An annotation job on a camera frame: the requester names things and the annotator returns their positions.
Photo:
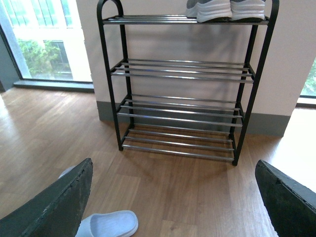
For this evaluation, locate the grey knit sneaker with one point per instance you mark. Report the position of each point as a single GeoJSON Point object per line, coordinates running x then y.
{"type": "Point", "coordinates": [206, 10]}
{"type": "Point", "coordinates": [244, 9]}

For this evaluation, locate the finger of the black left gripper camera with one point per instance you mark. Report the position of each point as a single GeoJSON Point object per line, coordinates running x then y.
{"type": "Point", "coordinates": [56, 211]}

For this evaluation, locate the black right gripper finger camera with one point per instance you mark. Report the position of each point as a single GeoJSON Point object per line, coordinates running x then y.
{"type": "Point", "coordinates": [290, 205]}

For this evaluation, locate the light blue slipper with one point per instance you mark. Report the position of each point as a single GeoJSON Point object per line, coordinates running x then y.
{"type": "Point", "coordinates": [66, 171]}
{"type": "Point", "coordinates": [122, 223]}

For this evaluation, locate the dark window frame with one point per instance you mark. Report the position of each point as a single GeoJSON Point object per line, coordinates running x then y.
{"type": "Point", "coordinates": [10, 75]}

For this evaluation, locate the black metal shoe rack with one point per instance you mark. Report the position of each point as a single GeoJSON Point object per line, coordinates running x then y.
{"type": "Point", "coordinates": [214, 129]}

